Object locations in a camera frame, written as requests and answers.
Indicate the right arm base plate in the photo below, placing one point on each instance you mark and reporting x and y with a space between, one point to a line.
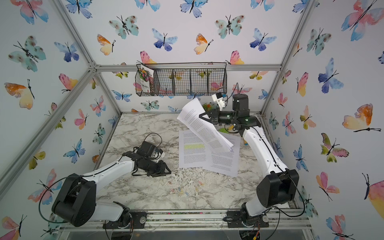
240 219

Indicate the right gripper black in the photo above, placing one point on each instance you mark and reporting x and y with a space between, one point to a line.
216 118

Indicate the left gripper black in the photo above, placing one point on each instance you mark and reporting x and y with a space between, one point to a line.
161 172

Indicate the plain text document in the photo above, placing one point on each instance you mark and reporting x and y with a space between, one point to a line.
206 131

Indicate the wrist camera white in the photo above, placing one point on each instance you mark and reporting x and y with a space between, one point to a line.
158 154
218 99

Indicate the seed packet in basket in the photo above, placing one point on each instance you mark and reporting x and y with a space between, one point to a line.
146 79

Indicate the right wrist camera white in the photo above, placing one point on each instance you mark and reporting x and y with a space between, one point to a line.
218 99

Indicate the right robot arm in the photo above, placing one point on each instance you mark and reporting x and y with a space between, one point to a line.
280 184

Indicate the purple highlighted document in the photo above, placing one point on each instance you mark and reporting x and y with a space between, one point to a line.
226 163

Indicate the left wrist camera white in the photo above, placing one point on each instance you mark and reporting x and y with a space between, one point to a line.
158 154

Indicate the green toy trowel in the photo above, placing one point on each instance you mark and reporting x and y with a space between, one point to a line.
226 130

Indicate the black wire basket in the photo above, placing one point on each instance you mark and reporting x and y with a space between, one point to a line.
185 79

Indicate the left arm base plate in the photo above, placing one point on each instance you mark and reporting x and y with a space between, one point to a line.
132 220

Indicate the potted flower plant white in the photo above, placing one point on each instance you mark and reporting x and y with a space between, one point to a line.
209 106

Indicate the yellow highlighted document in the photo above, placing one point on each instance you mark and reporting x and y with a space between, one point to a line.
192 151

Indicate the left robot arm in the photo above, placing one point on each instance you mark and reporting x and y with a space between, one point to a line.
77 204

